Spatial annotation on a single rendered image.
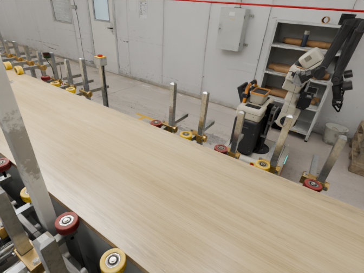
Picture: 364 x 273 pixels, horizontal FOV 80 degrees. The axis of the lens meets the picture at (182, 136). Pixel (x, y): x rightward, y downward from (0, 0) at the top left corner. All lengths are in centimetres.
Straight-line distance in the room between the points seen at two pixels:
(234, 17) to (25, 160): 347
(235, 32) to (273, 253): 336
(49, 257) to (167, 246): 37
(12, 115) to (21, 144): 10
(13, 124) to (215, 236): 75
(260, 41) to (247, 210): 328
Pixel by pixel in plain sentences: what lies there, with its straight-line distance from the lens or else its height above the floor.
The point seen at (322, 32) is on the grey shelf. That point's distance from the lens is 381.
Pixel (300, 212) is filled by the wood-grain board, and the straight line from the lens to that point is 109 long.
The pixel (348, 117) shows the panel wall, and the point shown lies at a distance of 405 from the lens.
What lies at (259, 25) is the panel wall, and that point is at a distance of 396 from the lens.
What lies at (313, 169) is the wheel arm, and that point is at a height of 85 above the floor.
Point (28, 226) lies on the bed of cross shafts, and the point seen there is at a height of 84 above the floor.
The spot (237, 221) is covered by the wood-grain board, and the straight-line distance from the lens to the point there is 94.
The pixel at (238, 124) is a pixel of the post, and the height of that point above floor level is 103.
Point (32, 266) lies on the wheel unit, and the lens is 94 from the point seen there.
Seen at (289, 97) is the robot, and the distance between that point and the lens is 230.
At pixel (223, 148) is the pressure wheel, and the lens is 132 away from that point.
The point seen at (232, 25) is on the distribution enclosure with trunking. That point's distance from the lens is 386.
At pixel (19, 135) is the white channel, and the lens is 83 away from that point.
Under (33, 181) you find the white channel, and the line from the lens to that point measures 93.
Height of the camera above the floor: 161
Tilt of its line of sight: 31 degrees down
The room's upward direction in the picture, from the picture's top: 4 degrees clockwise
